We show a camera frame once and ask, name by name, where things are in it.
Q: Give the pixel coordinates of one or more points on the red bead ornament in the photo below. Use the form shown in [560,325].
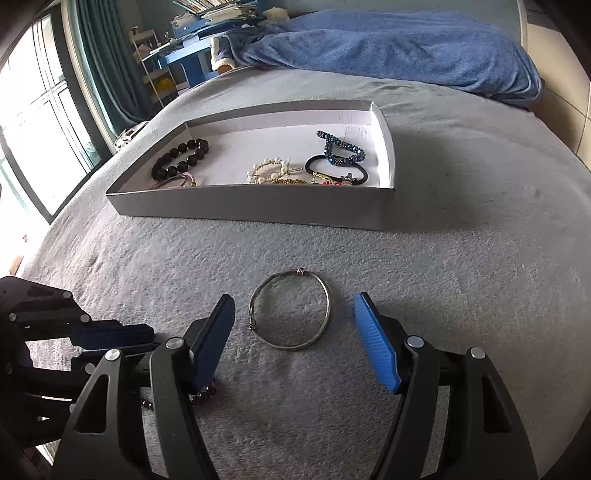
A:
[328,182]

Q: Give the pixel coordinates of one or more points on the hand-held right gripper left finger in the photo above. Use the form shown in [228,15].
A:
[214,346]

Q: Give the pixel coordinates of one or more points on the white shelf rack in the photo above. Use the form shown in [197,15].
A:
[147,64]

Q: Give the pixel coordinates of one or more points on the row of books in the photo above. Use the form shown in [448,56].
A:
[198,4]

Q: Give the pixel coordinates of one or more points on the grey cardboard box tray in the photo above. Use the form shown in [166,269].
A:
[295,207]

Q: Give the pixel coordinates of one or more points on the blue desk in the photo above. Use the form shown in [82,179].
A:
[184,57]

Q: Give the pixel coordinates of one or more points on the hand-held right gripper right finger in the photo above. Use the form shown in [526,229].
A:
[376,346]

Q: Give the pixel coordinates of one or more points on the blue fleece-lined garment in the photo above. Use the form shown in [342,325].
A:
[221,55]

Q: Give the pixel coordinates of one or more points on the stack of papers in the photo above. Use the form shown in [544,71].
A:
[231,13]

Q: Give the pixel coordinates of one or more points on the white plush toy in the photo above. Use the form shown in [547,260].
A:
[274,16]

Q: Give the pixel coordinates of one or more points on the yellow toy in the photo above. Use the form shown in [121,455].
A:
[165,85]

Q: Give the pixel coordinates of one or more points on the thin silver bangle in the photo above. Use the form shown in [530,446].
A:
[300,272]

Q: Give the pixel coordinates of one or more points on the blue fleece blanket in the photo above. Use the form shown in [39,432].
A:
[392,46]

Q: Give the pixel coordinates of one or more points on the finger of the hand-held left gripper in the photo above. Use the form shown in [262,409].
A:
[87,357]
[111,334]

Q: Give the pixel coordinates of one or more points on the teal curtain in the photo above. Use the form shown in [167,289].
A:
[111,60]

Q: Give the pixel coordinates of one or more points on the black-framed window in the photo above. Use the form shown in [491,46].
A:
[37,115]

